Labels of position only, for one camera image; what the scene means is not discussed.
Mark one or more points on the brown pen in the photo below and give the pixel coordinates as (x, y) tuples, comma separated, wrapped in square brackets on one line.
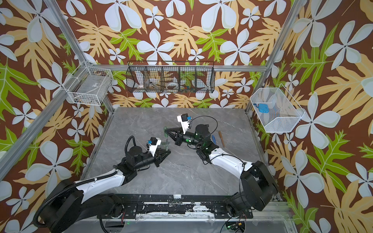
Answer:
[(221, 138)]

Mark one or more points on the white mesh basket right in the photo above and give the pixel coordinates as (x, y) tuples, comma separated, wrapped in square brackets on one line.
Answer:
[(285, 111)]

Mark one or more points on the white wire basket left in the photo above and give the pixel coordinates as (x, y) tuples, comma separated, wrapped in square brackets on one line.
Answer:
[(88, 84)]

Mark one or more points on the electronics board with led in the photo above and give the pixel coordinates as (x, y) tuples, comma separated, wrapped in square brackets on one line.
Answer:
[(235, 227)]

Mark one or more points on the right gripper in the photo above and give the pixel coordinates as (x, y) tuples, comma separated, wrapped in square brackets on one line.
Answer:
[(179, 137)]

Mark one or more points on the green pen cap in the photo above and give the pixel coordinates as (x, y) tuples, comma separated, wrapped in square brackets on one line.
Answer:
[(165, 134)]

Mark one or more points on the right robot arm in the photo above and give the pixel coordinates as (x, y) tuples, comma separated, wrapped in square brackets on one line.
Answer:
[(256, 185)]

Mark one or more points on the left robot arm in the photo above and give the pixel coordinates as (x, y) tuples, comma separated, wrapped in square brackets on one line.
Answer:
[(71, 201)]

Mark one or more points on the blue object in basket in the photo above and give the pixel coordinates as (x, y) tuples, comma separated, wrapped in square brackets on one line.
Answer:
[(263, 108)]

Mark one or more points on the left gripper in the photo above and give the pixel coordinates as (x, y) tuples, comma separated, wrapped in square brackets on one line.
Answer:
[(158, 157)]

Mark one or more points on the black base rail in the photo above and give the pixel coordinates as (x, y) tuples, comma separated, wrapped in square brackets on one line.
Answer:
[(180, 207)]

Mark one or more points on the black wire basket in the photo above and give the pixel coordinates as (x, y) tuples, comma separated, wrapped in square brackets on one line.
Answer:
[(171, 76)]

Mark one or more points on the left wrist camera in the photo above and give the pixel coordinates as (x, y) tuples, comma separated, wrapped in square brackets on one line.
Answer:
[(152, 145)]

